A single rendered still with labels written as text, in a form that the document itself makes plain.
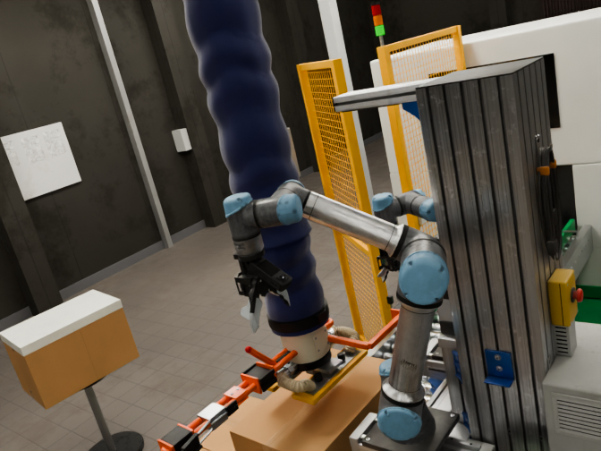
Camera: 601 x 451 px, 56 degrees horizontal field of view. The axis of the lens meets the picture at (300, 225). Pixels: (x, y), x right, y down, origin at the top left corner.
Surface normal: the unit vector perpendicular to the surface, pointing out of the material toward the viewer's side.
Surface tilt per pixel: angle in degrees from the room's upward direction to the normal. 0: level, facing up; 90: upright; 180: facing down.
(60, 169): 90
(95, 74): 90
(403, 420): 97
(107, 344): 90
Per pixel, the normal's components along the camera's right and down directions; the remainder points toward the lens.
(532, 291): -0.60, 0.36
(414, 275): -0.18, 0.21
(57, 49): 0.77, 0.01
